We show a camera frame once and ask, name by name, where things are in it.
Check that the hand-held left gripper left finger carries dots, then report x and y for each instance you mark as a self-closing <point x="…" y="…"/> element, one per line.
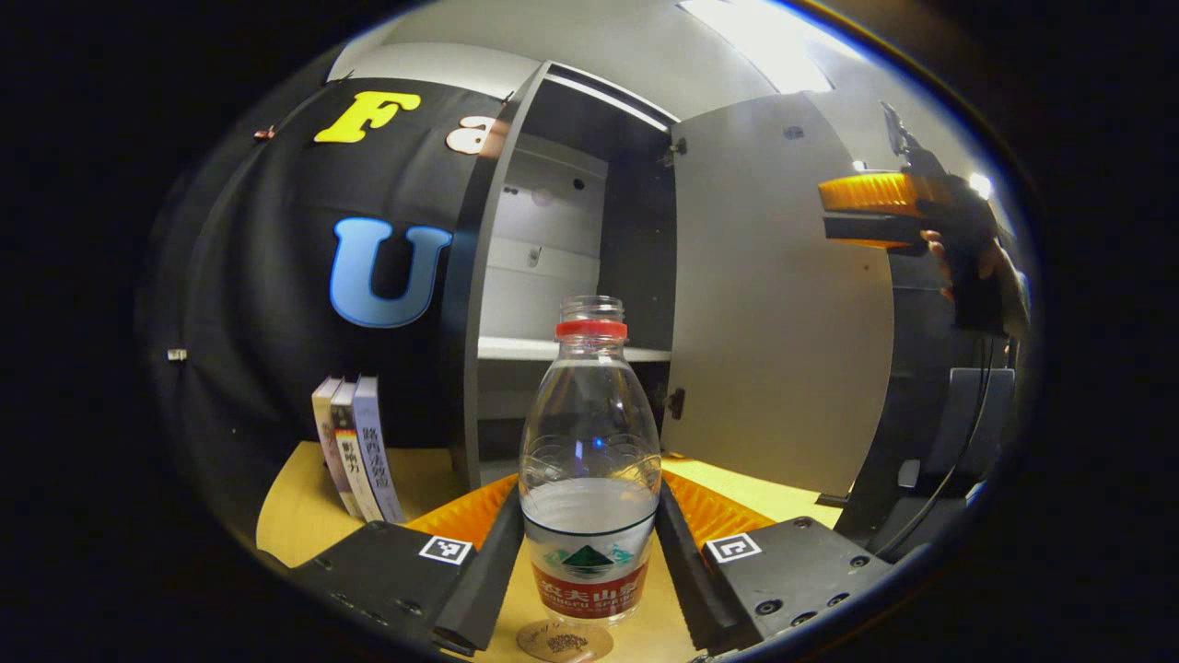
<point x="493" y="580"/>

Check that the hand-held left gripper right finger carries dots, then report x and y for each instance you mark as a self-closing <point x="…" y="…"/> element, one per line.
<point x="686" y="580"/>

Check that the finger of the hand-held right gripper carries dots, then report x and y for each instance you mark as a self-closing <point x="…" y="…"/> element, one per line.
<point x="875" y="230"/>
<point x="866" y="193"/>

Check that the round cork coaster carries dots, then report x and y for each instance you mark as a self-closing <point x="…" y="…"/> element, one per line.
<point x="562" y="645"/>

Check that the beige cabinet door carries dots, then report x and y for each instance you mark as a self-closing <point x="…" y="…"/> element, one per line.
<point x="774" y="322"/>

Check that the clear plastic bottle red cap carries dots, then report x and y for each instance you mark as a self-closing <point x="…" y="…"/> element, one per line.
<point x="589" y="414"/>

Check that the black door hinge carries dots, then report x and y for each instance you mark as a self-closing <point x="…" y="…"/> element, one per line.
<point x="677" y="150"/>
<point x="675" y="403"/>

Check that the white cabinet shelf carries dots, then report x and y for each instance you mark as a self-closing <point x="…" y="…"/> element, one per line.
<point x="516" y="349"/>

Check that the small ceiling light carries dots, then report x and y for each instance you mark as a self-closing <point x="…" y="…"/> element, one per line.
<point x="980" y="186"/>

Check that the lavender book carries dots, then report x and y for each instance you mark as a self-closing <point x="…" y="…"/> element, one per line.
<point x="378" y="451"/>

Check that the grey rectangular panel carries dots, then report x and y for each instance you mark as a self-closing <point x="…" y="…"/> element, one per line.
<point x="976" y="414"/>

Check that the white book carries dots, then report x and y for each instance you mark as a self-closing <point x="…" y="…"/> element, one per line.
<point x="350" y="451"/>

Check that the cream book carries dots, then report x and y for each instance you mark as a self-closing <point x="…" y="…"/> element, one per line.
<point x="324" y="424"/>

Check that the black backdrop cloth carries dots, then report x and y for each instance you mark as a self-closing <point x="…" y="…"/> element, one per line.
<point x="258" y="276"/>

